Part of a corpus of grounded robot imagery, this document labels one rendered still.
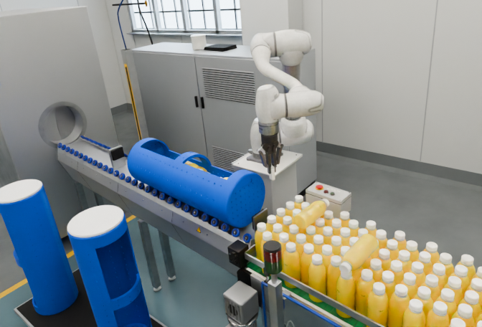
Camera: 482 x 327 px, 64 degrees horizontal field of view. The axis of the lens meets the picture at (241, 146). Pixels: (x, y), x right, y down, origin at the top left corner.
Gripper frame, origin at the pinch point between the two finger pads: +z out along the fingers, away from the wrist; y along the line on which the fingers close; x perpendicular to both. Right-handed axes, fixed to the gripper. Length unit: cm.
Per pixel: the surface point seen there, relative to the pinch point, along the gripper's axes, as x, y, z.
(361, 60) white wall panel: -184, -209, 11
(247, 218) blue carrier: -9.0, 11.1, 26.5
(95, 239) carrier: -30, 82, 25
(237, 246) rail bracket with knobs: 9.3, 24.4, 25.8
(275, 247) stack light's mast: 47, 25, 0
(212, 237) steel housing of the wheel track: -19, 27, 38
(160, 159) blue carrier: -59, 39, 6
